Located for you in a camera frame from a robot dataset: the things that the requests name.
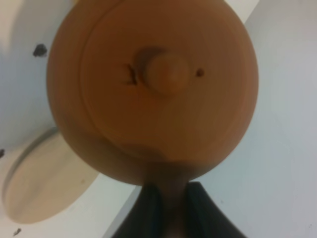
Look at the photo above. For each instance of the beige round teapot saucer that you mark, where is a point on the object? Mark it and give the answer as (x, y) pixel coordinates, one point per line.
(45, 179)

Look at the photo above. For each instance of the brown clay teapot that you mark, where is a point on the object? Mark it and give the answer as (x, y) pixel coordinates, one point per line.
(153, 91)

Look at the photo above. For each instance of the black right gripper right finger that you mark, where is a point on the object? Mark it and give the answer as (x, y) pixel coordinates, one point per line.
(203, 219)

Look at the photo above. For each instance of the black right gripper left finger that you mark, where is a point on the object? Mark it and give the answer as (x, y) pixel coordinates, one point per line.
(140, 217)

